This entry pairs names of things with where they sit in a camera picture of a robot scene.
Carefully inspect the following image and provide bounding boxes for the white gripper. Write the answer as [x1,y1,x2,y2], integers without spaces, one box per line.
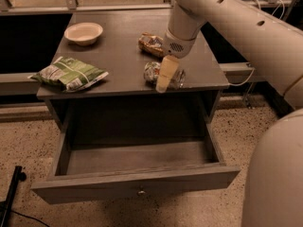
[156,28,197,93]

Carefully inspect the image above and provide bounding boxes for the open grey top drawer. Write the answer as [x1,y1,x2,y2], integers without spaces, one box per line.
[32,125,240,204]

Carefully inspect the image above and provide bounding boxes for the crushed brown soda can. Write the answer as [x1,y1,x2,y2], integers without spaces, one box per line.
[138,32,164,58]

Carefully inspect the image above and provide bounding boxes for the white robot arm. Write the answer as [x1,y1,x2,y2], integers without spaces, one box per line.
[163,0,303,227]

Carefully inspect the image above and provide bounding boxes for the green chip bag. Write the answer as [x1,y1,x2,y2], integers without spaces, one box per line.
[29,57,109,93]

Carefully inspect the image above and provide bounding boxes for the black stand leg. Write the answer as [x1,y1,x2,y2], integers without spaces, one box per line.
[0,166,27,227]

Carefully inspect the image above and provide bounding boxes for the grey wooden cabinet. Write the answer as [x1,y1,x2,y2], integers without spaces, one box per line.
[36,8,230,134]

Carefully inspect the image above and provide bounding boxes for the white cable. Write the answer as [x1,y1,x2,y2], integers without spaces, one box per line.
[227,0,286,88]

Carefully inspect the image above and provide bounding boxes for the metal railing frame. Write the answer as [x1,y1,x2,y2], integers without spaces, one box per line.
[1,0,303,109]

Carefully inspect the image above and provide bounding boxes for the white paper bowl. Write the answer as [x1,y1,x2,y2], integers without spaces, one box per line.
[64,23,103,46]

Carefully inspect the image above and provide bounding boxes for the black floor cable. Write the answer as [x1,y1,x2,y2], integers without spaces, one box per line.
[0,205,51,227]

